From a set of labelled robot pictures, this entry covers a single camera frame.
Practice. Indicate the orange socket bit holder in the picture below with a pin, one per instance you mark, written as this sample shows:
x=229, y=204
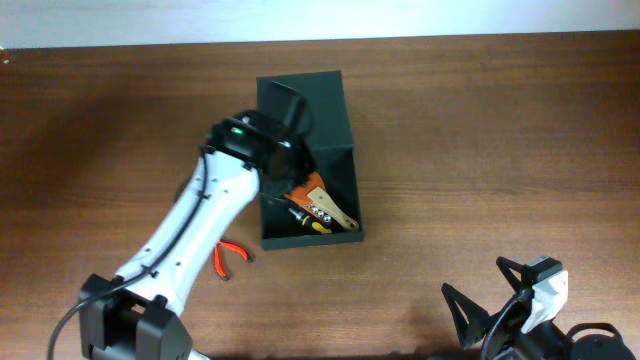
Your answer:
x=316, y=212

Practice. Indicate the orange scraper wooden handle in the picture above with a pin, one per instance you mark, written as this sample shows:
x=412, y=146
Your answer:
x=314, y=191

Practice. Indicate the yellow black stubby screwdriver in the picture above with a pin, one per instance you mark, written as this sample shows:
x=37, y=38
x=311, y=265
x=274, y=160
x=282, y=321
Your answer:
x=309, y=222

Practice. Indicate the dark green open box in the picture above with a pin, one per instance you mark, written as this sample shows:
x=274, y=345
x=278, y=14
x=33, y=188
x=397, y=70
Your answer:
x=326, y=126

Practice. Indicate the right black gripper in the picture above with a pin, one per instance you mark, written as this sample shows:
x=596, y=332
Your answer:
x=477, y=318

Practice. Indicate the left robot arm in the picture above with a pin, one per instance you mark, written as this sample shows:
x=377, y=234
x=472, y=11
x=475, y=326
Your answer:
x=137, y=313

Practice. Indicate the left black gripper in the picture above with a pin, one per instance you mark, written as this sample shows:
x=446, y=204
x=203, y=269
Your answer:
x=307, y=166

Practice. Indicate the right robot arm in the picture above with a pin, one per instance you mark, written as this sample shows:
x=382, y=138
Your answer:
x=596, y=340

